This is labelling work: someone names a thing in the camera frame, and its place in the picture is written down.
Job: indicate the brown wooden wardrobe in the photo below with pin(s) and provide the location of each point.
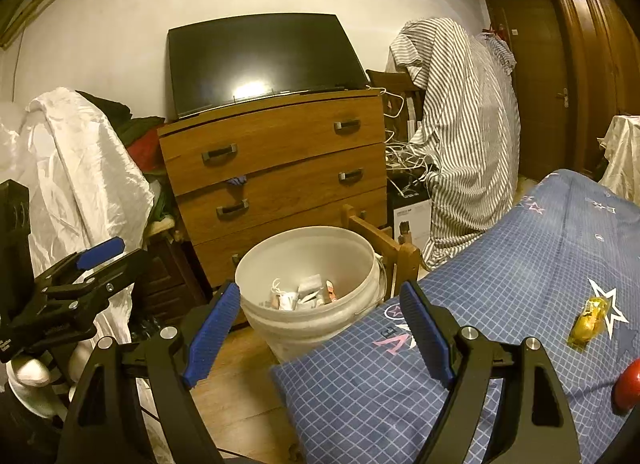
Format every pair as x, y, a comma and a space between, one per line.
600, 69

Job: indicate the black flat screen television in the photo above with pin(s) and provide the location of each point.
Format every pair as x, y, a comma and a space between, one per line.
260, 59

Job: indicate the grey striped cloth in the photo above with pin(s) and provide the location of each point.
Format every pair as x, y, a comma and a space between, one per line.
465, 144

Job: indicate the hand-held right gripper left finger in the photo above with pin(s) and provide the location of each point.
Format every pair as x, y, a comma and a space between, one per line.
212, 334

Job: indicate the small wooden chair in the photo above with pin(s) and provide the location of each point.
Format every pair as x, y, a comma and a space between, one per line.
395, 254

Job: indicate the blue checkered bed sheet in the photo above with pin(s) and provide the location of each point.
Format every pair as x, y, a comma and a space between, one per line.
500, 294

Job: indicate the white plastic bucket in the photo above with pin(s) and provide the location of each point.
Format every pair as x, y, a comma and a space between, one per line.
310, 339

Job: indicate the white cardboard box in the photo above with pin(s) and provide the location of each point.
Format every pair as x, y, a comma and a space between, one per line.
410, 219

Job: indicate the dark wooden cabinet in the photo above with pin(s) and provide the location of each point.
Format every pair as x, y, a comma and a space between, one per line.
170, 274

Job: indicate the wooden chest of drawers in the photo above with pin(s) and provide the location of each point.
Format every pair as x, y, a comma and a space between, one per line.
280, 159

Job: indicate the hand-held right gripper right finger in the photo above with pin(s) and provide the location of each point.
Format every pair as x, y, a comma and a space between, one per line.
427, 334

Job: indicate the person's left hand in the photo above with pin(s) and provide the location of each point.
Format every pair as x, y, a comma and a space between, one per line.
27, 374

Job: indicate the brown wooden door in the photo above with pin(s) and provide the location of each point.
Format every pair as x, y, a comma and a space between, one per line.
535, 84

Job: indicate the pile of cartons and bags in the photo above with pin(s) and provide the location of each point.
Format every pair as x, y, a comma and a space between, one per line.
332, 291

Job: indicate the yellow plastic wrapper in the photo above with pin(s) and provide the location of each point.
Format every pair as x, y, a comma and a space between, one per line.
590, 321

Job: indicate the red apple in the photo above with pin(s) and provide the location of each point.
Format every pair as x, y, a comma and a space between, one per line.
630, 389

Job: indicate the small blue cloth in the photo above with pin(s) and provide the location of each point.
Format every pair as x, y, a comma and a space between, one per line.
237, 181

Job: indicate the black cloth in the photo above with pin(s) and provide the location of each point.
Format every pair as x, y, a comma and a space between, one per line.
120, 114

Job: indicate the dark wooden chair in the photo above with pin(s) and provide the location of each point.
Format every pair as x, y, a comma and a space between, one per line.
395, 86

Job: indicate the red clothes hanger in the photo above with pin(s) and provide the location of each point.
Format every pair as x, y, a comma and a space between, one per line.
487, 35

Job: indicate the white face mask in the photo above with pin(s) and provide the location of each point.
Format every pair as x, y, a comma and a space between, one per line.
282, 296

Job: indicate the green cloth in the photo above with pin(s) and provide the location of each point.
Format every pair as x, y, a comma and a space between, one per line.
162, 199

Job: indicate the red cloth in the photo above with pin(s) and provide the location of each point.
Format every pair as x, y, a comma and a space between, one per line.
145, 151

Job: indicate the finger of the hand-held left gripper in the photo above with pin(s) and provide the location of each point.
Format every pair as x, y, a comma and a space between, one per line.
102, 251
117, 274

